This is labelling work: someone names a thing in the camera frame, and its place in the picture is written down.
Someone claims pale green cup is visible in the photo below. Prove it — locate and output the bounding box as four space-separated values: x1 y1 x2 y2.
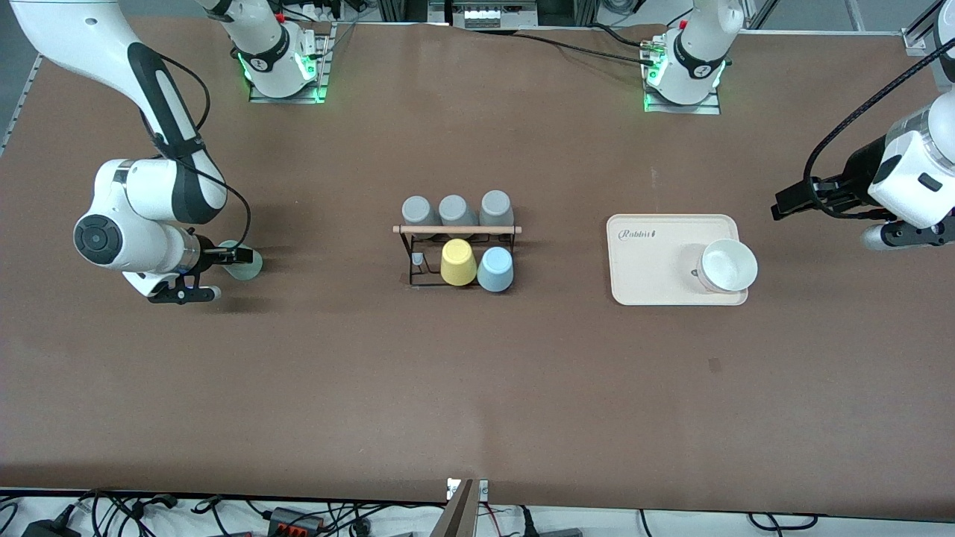
216 240 263 281

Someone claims light blue cup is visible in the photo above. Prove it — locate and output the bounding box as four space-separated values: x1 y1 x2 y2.
476 246 515 292

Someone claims white bowl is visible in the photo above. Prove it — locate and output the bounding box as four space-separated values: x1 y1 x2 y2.
696 239 759 294

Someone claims aluminium corner profile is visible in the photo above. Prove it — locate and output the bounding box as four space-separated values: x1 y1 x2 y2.
901 0 955 54

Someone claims beige rabbit print tray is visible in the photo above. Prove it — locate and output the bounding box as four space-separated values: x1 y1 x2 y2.
606 214 749 307

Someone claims grey cup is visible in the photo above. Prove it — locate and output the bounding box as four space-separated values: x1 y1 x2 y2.
439 194 478 227
402 195 436 226
479 189 516 227

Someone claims yellow cup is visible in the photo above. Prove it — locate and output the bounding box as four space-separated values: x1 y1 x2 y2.
440 239 479 286

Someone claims grey orange power adapter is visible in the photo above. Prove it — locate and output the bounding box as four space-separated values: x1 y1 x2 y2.
267 507 327 535

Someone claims black power brick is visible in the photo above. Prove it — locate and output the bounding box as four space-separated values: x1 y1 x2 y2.
21 518 81 537

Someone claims grey electrical box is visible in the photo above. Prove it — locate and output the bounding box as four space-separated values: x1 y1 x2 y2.
429 0 538 29

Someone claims black right camera mount bracket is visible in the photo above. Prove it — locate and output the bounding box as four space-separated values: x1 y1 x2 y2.
148 282 222 305

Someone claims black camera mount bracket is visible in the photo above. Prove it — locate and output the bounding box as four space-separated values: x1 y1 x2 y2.
880 216 955 248
148 282 222 305

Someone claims black left camera mount bracket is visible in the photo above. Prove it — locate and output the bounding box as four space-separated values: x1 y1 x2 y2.
880 216 955 248

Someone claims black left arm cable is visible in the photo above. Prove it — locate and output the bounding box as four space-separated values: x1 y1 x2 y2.
803 37 955 219

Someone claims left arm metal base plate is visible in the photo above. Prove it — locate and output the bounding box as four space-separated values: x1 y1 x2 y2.
643 37 722 115

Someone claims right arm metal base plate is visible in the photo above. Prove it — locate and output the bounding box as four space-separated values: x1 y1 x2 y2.
248 22 331 104

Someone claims black wire cup rack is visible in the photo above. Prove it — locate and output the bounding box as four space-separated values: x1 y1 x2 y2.
393 222 523 288

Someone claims aluminium table edge rail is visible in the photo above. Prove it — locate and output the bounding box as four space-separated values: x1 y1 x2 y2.
0 56 40 155

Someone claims grey metal post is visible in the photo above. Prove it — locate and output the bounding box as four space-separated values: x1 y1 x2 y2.
429 481 478 537

